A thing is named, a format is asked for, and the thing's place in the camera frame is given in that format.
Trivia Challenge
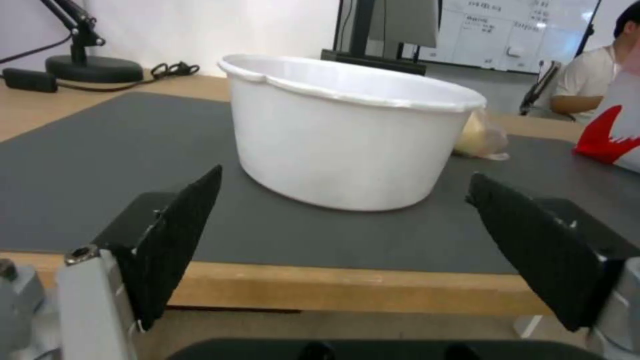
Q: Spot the dark grey table mat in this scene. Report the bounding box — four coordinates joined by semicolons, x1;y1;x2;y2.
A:
0;91;640;276

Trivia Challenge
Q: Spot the person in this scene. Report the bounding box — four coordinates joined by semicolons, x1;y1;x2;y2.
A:
549;5;640;125

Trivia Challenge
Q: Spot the crumpled clear plastic wrapper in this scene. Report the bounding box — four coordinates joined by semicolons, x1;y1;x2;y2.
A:
452;110;511;161

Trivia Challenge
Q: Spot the black desk lamp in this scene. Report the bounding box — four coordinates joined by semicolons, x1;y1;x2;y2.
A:
38;0;145;83

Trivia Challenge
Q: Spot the red and white takeout bag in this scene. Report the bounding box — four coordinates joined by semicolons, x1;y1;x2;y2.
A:
572;62;640;173

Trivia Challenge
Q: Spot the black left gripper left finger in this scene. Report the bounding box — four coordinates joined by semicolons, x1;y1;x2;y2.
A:
0;164;224;360

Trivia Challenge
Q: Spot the whiteboard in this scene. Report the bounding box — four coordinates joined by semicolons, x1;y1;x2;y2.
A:
332;0;603;76

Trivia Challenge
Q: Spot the white plastic takeout bowl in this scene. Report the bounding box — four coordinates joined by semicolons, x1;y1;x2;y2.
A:
216;53;488;213

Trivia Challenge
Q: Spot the black lamp cable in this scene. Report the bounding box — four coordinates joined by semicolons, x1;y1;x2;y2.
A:
0;31;202;92

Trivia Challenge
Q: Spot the black power adapter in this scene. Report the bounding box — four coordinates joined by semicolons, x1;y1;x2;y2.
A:
1;68;59;93

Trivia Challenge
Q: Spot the black monitor stand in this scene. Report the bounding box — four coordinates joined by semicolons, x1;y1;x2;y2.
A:
319;0;442;77

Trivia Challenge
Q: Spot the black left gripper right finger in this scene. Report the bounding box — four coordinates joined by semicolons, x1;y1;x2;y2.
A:
464;172;640;360

